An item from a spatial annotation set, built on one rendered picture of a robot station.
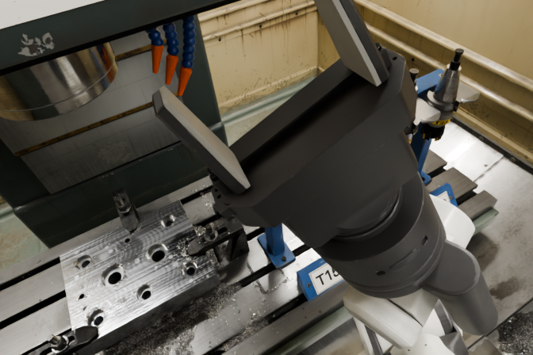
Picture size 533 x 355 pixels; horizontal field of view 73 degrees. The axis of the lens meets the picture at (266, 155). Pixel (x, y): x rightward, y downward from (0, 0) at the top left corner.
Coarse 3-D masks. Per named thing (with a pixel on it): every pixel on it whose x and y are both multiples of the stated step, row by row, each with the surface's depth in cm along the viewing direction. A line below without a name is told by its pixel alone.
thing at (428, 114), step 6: (420, 102) 73; (426, 102) 73; (420, 108) 72; (426, 108) 72; (432, 108) 72; (420, 114) 71; (426, 114) 71; (432, 114) 71; (438, 114) 71; (420, 120) 70; (426, 120) 70; (432, 120) 70
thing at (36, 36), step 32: (128, 0) 26; (160, 0) 27; (192, 0) 28; (224, 0) 30; (0, 32) 23; (32, 32) 24; (64, 32) 25; (96, 32) 26; (128, 32) 28; (0, 64) 24; (32, 64) 26
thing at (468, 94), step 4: (460, 84) 76; (464, 84) 76; (460, 88) 76; (464, 88) 75; (468, 88) 75; (472, 88) 75; (460, 92) 75; (464, 92) 74; (468, 92) 74; (472, 92) 74; (476, 92) 74; (480, 92) 74; (464, 96) 74; (468, 96) 74; (472, 96) 73; (476, 96) 74; (464, 100) 73; (468, 100) 73; (472, 100) 73; (476, 100) 73
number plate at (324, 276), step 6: (324, 264) 78; (318, 270) 78; (324, 270) 78; (330, 270) 79; (312, 276) 77; (318, 276) 78; (324, 276) 78; (330, 276) 79; (336, 276) 79; (318, 282) 78; (324, 282) 78; (330, 282) 79; (336, 282) 79; (318, 288) 78; (324, 288) 78
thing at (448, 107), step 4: (428, 92) 74; (432, 92) 74; (428, 96) 73; (460, 96) 72; (428, 100) 73; (432, 100) 72; (456, 100) 72; (460, 100) 72; (432, 104) 72; (436, 104) 71; (440, 104) 71; (444, 104) 71; (448, 104) 71; (452, 104) 72; (456, 104) 72; (436, 108) 72; (440, 108) 71; (444, 108) 71; (448, 108) 71; (452, 108) 71; (456, 108) 73; (444, 112) 72; (448, 112) 72
